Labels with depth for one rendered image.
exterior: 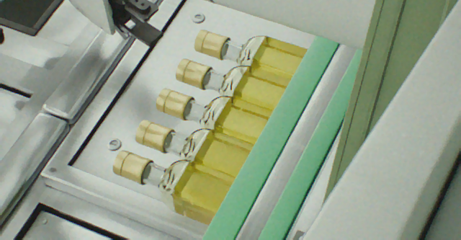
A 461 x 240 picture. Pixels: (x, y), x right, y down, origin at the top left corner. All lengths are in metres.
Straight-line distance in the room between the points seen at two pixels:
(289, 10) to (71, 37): 0.88
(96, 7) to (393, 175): 1.04
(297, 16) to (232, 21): 0.77
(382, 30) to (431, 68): 0.17
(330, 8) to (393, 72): 0.12
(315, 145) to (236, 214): 0.13
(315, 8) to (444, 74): 0.30
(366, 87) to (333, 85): 0.44
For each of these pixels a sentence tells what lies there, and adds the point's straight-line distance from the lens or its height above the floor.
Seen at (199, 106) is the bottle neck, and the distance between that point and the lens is 1.24.
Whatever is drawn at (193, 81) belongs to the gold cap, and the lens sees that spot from 1.28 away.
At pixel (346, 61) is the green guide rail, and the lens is 1.12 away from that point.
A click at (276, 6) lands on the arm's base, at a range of 0.77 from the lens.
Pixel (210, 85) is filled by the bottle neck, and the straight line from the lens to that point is 1.27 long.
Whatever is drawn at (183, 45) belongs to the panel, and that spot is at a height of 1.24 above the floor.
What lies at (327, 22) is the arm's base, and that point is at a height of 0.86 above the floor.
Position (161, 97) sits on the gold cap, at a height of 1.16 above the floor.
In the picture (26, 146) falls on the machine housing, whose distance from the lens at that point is 1.43.
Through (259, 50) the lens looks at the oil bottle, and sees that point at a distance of 1.27.
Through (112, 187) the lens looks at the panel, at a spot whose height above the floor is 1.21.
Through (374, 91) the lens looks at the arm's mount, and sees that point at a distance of 0.66.
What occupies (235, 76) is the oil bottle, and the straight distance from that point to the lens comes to 1.25.
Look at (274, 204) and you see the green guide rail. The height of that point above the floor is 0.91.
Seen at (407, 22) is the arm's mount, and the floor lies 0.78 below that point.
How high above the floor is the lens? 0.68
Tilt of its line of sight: 18 degrees up
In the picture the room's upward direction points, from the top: 71 degrees counter-clockwise
